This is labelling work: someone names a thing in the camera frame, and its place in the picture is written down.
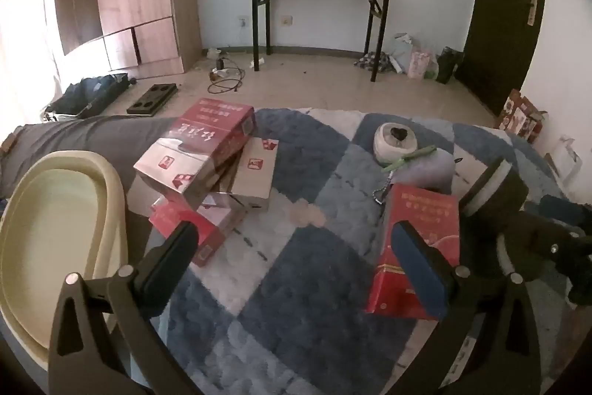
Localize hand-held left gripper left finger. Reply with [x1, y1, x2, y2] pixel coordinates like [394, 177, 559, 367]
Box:
[48, 220, 199, 395]

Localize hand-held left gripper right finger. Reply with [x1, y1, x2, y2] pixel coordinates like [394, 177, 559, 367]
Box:
[391, 220, 542, 395]

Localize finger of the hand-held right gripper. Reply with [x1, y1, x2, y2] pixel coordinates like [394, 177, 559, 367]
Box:
[539, 194, 592, 230]
[502, 214, 592, 305]

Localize tall red carton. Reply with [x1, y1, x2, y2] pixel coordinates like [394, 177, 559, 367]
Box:
[365, 183, 461, 322]

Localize black and white roll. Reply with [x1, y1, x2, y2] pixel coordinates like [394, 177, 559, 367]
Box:
[455, 157, 530, 236]
[373, 122, 420, 165]

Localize lavender pouch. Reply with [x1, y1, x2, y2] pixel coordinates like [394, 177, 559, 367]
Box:
[400, 147, 458, 194]

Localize green keychain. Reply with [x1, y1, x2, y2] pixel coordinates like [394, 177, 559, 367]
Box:
[372, 145, 438, 207]

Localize silver carton with red print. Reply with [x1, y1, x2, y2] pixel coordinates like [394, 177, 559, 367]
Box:
[217, 137, 280, 211]

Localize cream plastic basin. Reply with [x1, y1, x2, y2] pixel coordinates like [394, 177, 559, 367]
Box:
[0, 150, 131, 370]

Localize white plastic bag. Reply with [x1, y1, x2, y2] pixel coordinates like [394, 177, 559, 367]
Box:
[546, 136, 583, 183]

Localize red patterned gift bag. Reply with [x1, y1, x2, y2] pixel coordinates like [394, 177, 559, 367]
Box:
[497, 90, 549, 141]

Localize blue white plaid blanket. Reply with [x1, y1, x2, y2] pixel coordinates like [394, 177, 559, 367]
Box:
[125, 107, 592, 395]

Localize black foam tray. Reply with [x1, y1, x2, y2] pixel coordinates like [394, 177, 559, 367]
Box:
[126, 83, 179, 117]

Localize grey bedsheet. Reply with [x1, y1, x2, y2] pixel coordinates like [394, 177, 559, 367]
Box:
[0, 115, 199, 271]

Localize black suitcase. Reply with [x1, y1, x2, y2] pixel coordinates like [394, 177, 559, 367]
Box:
[46, 73, 130, 119]

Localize dark green bag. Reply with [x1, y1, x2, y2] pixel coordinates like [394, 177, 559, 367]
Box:
[437, 47, 463, 83]

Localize pink gift bag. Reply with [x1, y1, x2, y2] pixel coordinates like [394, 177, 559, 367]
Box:
[408, 49, 438, 78]

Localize checkered cloth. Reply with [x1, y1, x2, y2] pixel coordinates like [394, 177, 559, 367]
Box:
[355, 51, 391, 74]

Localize dark door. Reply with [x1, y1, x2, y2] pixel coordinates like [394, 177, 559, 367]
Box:
[455, 0, 558, 116]

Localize grey paper bag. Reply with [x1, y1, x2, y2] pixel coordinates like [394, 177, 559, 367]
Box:
[393, 33, 417, 74]

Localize black cable tangle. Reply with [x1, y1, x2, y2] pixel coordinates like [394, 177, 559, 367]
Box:
[207, 55, 246, 95]

